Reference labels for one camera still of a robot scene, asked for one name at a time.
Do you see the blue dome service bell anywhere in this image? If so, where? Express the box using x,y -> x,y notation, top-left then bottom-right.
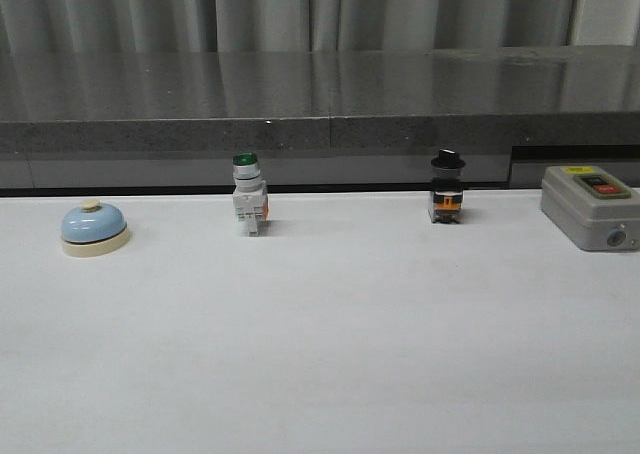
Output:
60,199 -> 131,258

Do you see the black rotary selector switch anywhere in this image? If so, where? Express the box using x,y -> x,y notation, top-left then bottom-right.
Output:
428,149 -> 466,224

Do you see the grey granite counter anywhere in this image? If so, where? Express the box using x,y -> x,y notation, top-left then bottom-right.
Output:
1,46 -> 639,196

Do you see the green push button switch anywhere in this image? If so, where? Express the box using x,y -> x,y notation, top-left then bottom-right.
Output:
232,152 -> 269,236

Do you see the grey on-off switch box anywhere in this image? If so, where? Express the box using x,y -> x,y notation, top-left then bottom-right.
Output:
540,165 -> 639,252

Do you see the grey curtain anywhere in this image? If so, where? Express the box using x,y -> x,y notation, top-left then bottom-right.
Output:
1,0 -> 639,54

